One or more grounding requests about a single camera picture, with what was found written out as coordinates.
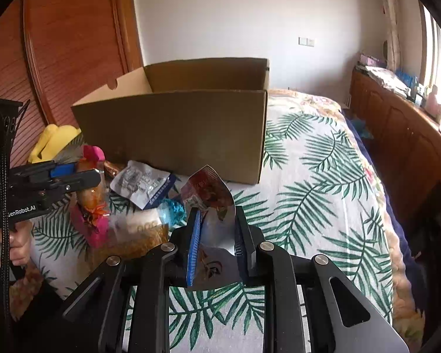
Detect pink snack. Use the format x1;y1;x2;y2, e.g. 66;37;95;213
71;145;110;249

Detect red silver foil snack packet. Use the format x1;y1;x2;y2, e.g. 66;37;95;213
181;165;240;291

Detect sesame candy bar packet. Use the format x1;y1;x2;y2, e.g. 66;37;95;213
105;209;169;260

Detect white blue foil snack pouch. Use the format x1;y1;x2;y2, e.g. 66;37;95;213
110;160;177;209

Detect person's left hand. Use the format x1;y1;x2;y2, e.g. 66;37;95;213
0;221;32;266

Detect teal foil candy wrapper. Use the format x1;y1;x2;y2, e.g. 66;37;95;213
157;199;186;229

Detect yellow plush toy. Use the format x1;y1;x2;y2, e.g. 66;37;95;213
28;124;81;163

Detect copper foil candy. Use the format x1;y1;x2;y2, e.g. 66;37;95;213
103;161;125;179

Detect palm leaf print bedsheet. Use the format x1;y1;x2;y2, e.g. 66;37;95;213
11;91;425;352

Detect brown cardboard box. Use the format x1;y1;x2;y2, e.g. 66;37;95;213
71;57;269;185

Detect wooden sideboard cabinet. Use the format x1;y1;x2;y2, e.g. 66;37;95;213
350;69;441;255

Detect pink bottle on sideboard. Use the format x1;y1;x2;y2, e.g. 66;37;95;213
425;84;441;119

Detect beige curtain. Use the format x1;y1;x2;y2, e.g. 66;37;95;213
381;0;402;72

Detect black braided cable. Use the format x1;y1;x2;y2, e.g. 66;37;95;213
0;109;14;324

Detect white wall switch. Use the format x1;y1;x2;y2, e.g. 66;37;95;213
299;37;315;47

